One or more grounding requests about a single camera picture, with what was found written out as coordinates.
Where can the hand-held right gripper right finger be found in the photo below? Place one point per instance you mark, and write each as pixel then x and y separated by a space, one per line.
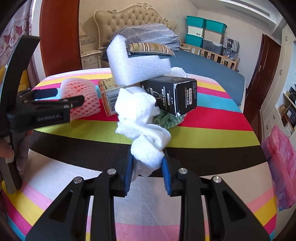
pixel 166 176

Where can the striped pillow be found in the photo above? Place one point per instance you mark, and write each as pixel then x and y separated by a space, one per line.
pixel 150 47

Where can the pink foam net roll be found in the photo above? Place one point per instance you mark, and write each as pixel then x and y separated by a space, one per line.
pixel 76 87

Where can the patterned medicine box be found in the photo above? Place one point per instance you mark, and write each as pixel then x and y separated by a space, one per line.
pixel 108 97

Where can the wall socket panel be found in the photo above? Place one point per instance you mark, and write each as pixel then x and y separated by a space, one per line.
pixel 87 39

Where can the ceiling air vent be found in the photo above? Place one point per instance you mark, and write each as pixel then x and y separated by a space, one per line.
pixel 252 8

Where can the beige storage box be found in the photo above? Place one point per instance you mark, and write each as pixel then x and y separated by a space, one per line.
pixel 214 36

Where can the white built-in wardrobe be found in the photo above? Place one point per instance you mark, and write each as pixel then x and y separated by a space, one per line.
pixel 286 58

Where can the black cardboard box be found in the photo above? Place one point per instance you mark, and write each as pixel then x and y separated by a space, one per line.
pixel 175 97

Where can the pink lace curtain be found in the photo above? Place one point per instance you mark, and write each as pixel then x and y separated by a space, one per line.
pixel 13 34

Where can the grey-blue dotted duvet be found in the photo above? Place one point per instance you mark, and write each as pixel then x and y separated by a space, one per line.
pixel 157 32

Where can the black shelf device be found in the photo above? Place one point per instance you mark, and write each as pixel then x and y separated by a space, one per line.
pixel 292 93

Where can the green mesh wrapper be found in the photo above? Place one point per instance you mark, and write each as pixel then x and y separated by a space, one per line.
pixel 168 121

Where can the brown cardboard box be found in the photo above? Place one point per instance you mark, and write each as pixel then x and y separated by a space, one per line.
pixel 283 109

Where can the cream nightstand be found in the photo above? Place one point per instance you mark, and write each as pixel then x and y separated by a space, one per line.
pixel 91 60

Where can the beige tufted headboard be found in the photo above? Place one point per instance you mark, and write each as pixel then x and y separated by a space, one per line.
pixel 129 18

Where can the bed with blue sheet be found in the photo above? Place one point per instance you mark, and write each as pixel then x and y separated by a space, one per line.
pixel 208 67

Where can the black safe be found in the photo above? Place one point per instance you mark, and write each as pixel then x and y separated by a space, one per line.
pixel 291 115

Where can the black white checkered bag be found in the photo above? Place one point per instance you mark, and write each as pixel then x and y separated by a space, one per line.
pixel 231 43

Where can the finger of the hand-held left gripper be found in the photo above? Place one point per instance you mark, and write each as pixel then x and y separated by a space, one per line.
pixel 46 93
pixel 74 101

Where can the dark brown wooden door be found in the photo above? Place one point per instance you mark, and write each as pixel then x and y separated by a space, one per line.
pixel 261 74

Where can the dark storage bag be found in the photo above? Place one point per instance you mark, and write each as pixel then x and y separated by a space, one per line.
pixel 230 54

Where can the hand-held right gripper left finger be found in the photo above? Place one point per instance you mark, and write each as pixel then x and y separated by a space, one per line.
pixel 128 176

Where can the teal storage box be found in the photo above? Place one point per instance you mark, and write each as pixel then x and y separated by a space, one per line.
pixel 194 39
pixel 216 26
pixel 196 22

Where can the white storage box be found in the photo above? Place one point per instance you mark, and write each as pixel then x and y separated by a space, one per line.
pixel 196 31

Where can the bin with pink liner bag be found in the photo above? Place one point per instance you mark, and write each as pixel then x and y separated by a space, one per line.
pixel 282 166

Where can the person's left hand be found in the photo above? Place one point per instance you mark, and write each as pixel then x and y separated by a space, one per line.
pixel 5 149

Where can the grey clear storage box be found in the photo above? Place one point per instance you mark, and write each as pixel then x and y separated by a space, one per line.
pixel 212 47

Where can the L-shaped white foam piece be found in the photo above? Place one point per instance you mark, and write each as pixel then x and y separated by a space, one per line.
pixel 129 67

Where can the white printed box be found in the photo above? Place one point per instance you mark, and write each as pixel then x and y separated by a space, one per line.
pixel 289 129

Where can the white plastic bag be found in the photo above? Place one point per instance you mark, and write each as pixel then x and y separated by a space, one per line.
pixel 179 71

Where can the white tissue paper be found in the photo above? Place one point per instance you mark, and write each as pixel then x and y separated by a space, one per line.
pixel 143 139

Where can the brown wooden panel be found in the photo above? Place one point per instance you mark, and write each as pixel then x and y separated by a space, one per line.
pixel 60 37

